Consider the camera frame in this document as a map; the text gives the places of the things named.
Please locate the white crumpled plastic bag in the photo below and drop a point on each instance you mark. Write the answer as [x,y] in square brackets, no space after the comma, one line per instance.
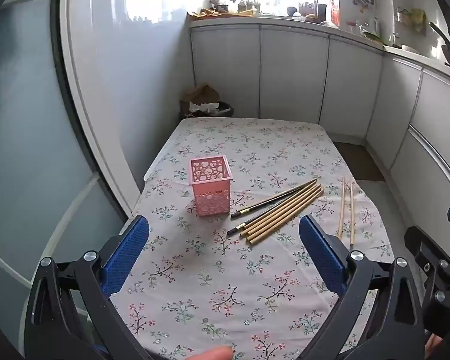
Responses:
[206,107]

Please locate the yellow green wall package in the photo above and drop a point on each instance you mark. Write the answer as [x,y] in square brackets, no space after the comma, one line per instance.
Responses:
[416,18]

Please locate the yellow cloth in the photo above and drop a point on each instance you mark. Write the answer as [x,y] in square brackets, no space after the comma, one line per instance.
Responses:
[206,12]

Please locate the black trash bin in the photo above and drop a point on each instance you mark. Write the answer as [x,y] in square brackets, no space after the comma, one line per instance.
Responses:
[227,113]

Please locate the row of small jars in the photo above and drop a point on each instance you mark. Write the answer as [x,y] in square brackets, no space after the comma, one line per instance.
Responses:
[247,4]

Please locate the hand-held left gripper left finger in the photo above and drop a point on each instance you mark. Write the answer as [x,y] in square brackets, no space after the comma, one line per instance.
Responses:
[129,253]

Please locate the sliding glass door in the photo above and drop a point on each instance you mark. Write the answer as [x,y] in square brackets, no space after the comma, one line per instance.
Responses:
[22,138]

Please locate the person's left hand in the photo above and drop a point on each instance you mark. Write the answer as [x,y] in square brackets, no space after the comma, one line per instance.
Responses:
[215,354]

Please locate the brown paper bag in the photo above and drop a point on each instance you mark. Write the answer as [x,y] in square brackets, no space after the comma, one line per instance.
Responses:
[204,92]

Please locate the floral tablecloth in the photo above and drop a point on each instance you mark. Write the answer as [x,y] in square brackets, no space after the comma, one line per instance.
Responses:
[225,281]

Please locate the red packet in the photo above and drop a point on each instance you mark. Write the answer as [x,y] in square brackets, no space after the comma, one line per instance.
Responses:
[334,15]

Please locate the white kitchen countertop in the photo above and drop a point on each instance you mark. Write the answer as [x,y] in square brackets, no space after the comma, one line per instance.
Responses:
[285,20]

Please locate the pink perforated plastic basket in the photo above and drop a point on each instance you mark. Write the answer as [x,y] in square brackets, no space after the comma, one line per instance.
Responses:
[212,198]

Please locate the black chopstick with gold band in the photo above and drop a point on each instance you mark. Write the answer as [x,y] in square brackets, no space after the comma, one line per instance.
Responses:
[270,200]
[258,216]

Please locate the bundle of bamboo chopsticks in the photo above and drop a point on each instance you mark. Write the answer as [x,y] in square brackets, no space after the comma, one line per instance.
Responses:
[279,210]

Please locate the white kitchen cabinet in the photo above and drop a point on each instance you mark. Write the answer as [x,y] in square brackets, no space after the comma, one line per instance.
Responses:
[292,67]

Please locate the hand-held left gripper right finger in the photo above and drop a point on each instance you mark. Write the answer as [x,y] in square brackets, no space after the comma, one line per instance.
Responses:
[320,253]

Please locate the white dish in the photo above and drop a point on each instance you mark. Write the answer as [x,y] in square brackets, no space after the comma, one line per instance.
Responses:
[410,48]

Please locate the thin light bamboo chopstick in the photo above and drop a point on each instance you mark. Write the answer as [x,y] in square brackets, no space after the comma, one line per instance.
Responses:
[352,217]
[341,210]

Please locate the tan wooden chopstick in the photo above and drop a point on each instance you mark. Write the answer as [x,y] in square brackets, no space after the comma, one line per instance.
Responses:
[288,219]
[285,216]
[282,213]

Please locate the person's right hand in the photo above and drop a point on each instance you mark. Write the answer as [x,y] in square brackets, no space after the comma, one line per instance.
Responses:
[433,347]

